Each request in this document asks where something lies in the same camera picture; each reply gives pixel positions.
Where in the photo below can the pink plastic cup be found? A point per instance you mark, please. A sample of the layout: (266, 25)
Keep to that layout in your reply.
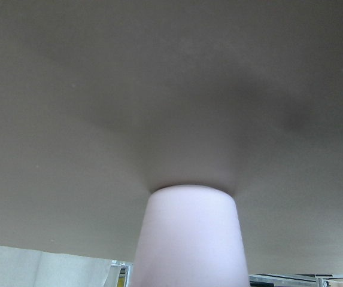
(190, 236)

